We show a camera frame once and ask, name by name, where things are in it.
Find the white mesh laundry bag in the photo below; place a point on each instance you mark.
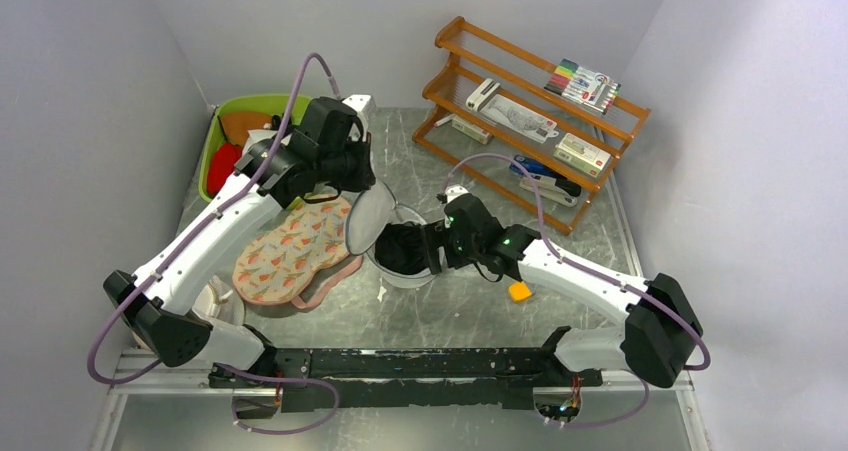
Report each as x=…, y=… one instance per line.
x=370, y=215

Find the coloured marker pen pack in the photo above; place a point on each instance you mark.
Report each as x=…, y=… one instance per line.
x=583, y=86

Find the white black stapler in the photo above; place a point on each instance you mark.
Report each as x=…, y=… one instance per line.
x=559, y=190

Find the white folded garment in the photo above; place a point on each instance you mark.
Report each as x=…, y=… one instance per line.
x=259, y=142

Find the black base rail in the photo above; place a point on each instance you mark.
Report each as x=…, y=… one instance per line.
x=319, y=378

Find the floral fabric pad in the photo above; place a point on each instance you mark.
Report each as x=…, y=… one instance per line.
x=301, y=260

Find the wooden two-tier shelf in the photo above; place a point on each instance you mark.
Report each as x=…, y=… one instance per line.
x=474, y=55

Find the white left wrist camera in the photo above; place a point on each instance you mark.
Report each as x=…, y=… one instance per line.
x=365, y=107

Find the white pink marker pen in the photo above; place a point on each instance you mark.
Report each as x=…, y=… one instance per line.
x=445, y=120

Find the small orange block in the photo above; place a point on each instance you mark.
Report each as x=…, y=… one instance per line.
x=519, y=292

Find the orange brown cloth item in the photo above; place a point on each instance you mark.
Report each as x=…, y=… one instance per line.
x=236, y=125

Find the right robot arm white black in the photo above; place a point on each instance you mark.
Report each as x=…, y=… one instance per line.
x=654, y=330

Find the white red box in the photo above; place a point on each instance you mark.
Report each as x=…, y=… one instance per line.
x=581, y=155

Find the white black stapler box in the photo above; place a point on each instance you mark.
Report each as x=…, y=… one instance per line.
x=482, y=95

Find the green plastic basket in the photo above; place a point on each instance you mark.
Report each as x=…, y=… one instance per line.
x=273, y=104

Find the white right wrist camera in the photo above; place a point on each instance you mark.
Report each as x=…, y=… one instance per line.
x=451, y=193

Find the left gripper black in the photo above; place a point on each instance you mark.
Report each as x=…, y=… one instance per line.
x=364, y=178

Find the small green white box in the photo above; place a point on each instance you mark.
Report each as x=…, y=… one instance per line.
x=471, y=130

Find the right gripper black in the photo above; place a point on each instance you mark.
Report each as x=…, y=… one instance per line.
x=438, y=234

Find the red cloth item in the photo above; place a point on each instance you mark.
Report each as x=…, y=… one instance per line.
x=221, y=167

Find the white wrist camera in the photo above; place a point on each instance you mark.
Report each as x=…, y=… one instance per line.
x=451, y=193
x=365, y=107

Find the grey printed flat packet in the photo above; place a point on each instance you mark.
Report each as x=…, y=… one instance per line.
x=519, y=119

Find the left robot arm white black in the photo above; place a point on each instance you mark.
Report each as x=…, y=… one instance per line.
x=281, y=214

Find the black lace bra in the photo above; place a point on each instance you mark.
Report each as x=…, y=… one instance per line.
x=400, y=249

